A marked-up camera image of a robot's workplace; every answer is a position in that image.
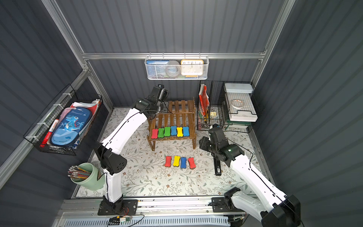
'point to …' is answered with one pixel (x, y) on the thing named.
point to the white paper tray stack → (242, 91)
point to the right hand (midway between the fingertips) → (205, 141)
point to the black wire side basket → (70, 98)
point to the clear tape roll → (237, 104)
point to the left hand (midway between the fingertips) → (164, 104)
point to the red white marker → (49, 133)
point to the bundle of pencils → (74, 171)
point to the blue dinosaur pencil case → (68, 130)
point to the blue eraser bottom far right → (186, 131)
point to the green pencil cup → (95, 181)
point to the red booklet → (203, 98)
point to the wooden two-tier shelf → (180, 113)
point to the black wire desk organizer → (218, 112)
